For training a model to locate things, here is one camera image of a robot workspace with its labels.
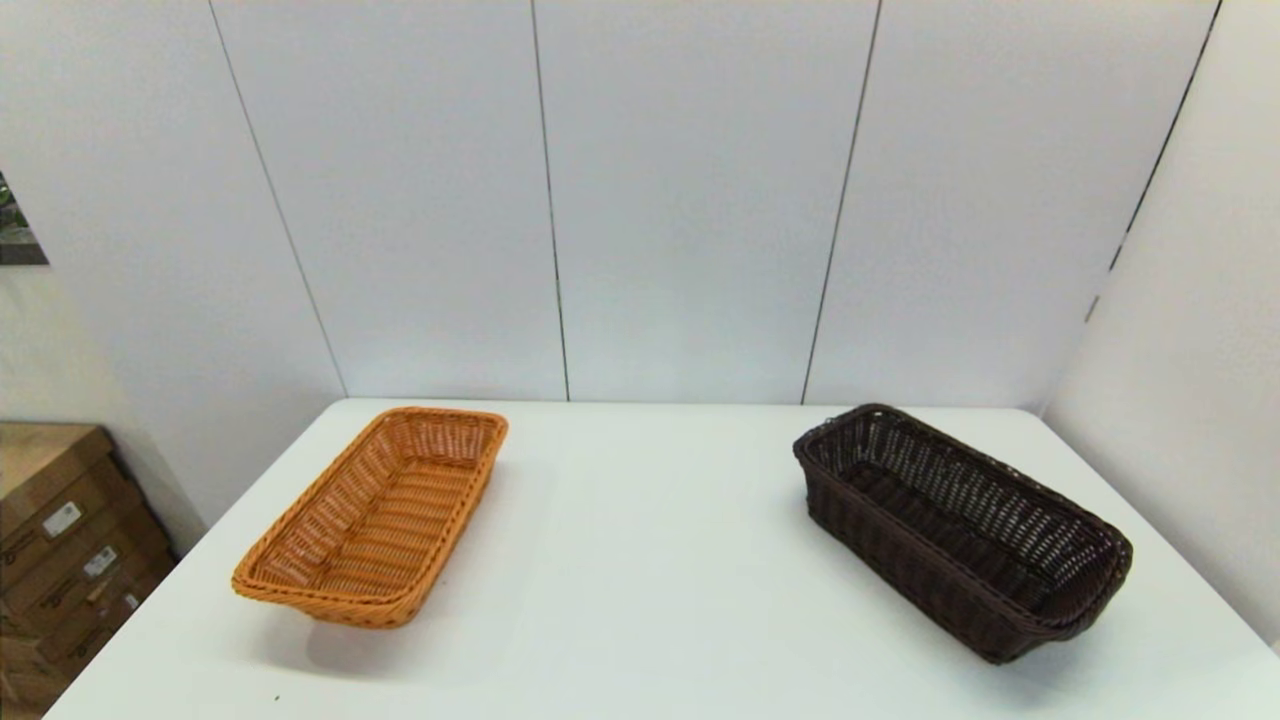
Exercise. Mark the dark brown wicker basket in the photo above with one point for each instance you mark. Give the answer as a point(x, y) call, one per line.
point(960, 530)

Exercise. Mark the orange wicker basket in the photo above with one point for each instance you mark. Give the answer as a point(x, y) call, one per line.
point(380, 520)

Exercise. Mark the brown cardboard box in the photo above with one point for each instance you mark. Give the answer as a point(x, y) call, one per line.
point(120, 605)
point(50, 470)
point(40, 670)
point(95, 562)

